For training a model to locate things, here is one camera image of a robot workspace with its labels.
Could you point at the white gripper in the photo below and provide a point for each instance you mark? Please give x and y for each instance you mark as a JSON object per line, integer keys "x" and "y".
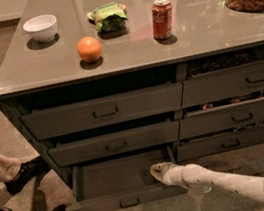
{"x": 170, "y": 175}

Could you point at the grey drawer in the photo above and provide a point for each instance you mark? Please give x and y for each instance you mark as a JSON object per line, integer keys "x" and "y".
{"x": 114, "y": 143}
{"x": 223, "y": 76}
{"x": 219, "y": 143}
{"x": 95, "y": 113}
{"x": 121, "y": 182}
{"x": 221, "y": 118}

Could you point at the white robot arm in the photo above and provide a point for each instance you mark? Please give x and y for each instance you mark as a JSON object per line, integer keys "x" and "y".
{"x": 197, "y": 177}

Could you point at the grey counter cabinet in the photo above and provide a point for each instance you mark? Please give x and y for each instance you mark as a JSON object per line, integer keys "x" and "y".
{"x": 35, "y": 76}

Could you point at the upper black shoe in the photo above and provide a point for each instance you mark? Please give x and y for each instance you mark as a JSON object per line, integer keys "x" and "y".
{"x": 28, "y": 170}

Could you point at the orange fruit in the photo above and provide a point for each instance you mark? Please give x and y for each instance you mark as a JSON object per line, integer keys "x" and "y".
{"x": 89, "y": 49}

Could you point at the red soda can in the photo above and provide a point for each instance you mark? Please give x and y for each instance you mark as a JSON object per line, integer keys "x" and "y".
{"x": 162, "y": 18}

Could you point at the green chip bag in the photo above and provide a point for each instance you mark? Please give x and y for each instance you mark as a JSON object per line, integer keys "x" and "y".
{"x": 109, "y": 17}

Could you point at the white ceramic bowl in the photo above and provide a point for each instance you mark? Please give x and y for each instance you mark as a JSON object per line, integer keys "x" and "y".
{"x": 42, "y": 28}

